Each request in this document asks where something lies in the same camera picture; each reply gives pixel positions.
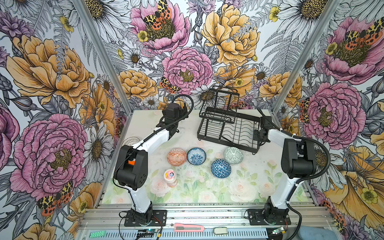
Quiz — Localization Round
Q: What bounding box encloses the black wire dish rack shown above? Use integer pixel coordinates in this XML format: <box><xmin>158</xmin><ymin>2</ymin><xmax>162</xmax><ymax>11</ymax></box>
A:
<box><xmin>197</xmin><ymin>86</ymin><xmax>262</xmax><ymax>155</ymax></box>

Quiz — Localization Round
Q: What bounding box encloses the white perforated strainer bowl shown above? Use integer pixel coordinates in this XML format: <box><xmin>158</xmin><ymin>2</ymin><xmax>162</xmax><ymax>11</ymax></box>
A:
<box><xmin>122</xmin><ymin>137</ymin><xmax>141</xmax><ymax>146</ymax></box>

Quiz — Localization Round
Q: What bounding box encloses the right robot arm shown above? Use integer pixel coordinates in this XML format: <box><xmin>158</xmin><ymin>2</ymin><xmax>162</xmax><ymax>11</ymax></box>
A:
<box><xmin>248</xmin><ymin>116</ymin><xmax>317</xmax><ymax>225</ymax></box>

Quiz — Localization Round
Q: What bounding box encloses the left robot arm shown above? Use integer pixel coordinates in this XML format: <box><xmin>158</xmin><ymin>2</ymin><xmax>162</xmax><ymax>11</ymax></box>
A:
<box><xmin>113</xmin><ymin>103</ymin><xmax>191</xmax><ymax>226</ymax></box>

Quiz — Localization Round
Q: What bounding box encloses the green patterned ceramic bowl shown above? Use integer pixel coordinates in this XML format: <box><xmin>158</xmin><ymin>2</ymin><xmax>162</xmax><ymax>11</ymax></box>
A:
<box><xmin>224</xmin><ymin>147</ymin><xmax>244</xmax><ymax>165</ymax></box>

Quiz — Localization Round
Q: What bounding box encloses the orange patterned ceramic bowl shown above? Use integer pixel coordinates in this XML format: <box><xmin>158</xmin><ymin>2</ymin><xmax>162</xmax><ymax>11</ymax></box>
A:
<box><xmin>167</xmin><ymin>148</ymin><xmax>187</xmax><ymax>167</ymax></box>

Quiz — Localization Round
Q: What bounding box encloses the blue floral ceramic bowl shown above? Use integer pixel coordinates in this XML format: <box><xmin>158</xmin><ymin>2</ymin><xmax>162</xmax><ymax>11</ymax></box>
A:
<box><xmin>187</xmin><ymin>148</ymin><xmax>207</xmax><ymax>166</ymax></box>

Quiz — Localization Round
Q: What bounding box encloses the dark blue patterned bowl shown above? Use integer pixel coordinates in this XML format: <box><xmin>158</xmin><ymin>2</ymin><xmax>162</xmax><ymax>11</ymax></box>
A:
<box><xmin>211</xmin><ymin>159</ymin><xmax>232</xmax><ymax>179</ymax></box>

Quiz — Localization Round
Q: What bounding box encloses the pink lidded small jar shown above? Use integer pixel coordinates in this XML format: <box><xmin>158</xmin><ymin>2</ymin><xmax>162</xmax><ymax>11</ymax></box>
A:
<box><xmin>164</xmin><ymin>169</ymin><xmax>178</xmax><ymax>188</ymax></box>

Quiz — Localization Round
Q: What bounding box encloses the grey oval object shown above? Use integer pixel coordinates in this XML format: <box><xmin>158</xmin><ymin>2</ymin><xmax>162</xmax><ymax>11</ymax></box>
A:
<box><xmin>213</xmin><ymin>227</ymin><xmax>228</xmax><ymax>236</ymax></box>

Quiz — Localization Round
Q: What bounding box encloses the blue cloth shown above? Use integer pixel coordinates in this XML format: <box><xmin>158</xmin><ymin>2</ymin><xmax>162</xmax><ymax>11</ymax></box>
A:
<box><xmin>298</xmin><ymin>226</ymin><xmax>338</xmax><ymax>240</ymax></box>

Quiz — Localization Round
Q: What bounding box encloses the pink utility knife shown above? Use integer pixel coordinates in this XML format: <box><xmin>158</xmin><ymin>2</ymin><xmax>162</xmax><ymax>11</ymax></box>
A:
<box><xmin>174</xmin><ymin>223</ymin><xmax>205</xmax><ymax>233</ymax></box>

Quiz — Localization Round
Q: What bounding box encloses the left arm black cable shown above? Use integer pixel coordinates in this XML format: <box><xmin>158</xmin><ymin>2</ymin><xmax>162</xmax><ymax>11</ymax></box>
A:
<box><xmin>112</xmin><ymin>94</ymin><xmax>195</xmax><ymax>193</ymax></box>

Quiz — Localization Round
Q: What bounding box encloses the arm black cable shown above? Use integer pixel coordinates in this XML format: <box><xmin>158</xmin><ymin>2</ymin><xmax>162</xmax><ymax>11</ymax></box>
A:
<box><xmin>256</xmin><ymin>107</ymin><xmax>331</xmax><ymax>240</ymax></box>
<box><xmin>112</xmin><ymin>94</ymin><xmax>195</xmax><ymax>193</ymax></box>

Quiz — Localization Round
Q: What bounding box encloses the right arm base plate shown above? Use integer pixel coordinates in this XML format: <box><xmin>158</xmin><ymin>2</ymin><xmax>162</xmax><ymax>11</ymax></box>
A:
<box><xmin>246</xmin><ymin>209</ymin><xmax>292</xmax><ymax>226</ymax></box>

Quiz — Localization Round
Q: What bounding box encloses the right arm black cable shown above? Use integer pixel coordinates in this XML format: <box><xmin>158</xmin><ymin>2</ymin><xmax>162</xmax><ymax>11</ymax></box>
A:
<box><xmin>256</xmin><ymin>107</ymin><xmax>331</xmax><ymax>240</ymax></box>

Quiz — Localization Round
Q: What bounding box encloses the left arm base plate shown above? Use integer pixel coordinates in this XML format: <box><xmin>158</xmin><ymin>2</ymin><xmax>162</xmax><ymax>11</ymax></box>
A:
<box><xmin>124</xmin><ymin>209</ymin><xmax>168</xmax><ymax>227</ymax></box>

